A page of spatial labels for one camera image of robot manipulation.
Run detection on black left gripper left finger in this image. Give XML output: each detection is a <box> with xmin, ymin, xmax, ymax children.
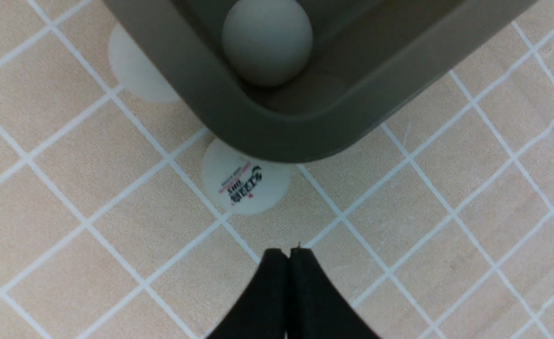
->
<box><xmin>208</xmin><ymin>249</ymin><xmax>289</xmax><ymax>339</ymax></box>

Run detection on plain white ping-pong ball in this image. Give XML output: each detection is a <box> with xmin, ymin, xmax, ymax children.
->
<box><xmin>222</xmin><ymin>0</ymin><xmax>313</xmax><ymax>87</ymax></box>

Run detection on olive green plastic bin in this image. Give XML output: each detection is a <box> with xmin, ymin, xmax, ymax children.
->
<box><xmin>104</xmin><ymin>0</ymin><xmax>534</xmax><ymax>163</ymax></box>

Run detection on white ball with logo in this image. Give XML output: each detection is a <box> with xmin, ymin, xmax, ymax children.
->
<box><xmin>200</xmin><ymin>138</ymin><xmax>293</xmax><ymax>215</ymax></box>

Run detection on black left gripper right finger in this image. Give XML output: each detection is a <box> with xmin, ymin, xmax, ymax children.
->
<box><xmin>286</xmin><ymin>248</ymin><xmax>380</xmax><ymax>339</ymax></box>

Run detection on peach checkered tablecloth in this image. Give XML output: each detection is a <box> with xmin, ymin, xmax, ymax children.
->
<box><xmin>0</xmin><ymin>0</ymin><xmax>554</xmax><ymax>339</ymax></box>

